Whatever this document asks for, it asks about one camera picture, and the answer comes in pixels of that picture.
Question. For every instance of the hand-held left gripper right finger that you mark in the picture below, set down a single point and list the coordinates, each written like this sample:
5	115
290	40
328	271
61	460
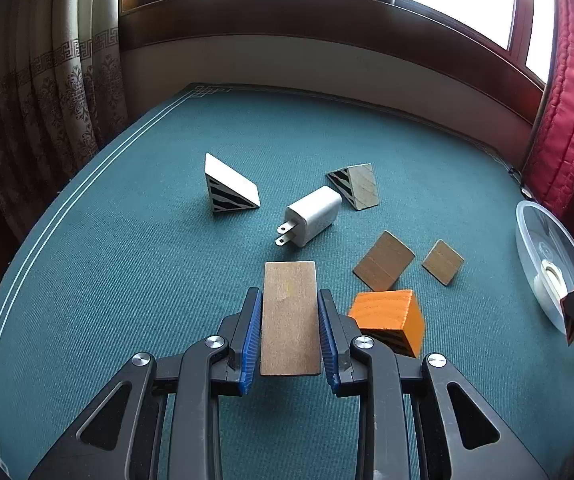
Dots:
328	340

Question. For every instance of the patterned beige curtain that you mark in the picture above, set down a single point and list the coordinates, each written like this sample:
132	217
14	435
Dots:
42	85

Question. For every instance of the large tan wooden block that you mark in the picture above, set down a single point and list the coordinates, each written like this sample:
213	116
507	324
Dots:
384	260

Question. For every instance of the white striped wedge block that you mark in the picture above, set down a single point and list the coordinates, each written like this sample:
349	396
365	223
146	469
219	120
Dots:
227	185

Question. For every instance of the wooden window frame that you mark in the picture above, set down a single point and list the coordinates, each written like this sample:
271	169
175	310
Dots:
267	10

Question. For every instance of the black metal pole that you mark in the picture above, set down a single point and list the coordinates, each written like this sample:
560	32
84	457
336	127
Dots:
537	120

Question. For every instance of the tan striped wedge block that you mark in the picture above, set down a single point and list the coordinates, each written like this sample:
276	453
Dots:
362	187

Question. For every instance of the white round dish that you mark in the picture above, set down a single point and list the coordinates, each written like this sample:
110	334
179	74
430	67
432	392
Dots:
547	280

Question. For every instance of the orange wooden block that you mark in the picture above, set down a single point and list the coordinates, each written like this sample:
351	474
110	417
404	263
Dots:
387	310

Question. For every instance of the white wall charger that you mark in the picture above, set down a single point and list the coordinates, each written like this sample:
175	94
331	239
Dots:
314	212

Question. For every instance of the brown rectangular wooden block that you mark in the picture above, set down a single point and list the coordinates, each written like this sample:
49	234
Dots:
289	320

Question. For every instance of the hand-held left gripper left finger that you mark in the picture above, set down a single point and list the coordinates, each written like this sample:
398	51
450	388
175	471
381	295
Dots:
251	340

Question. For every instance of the small tan wooden block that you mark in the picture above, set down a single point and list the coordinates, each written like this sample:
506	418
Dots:
443	262

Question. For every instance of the clear plastic bowl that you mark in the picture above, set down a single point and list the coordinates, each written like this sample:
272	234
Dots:
542	230

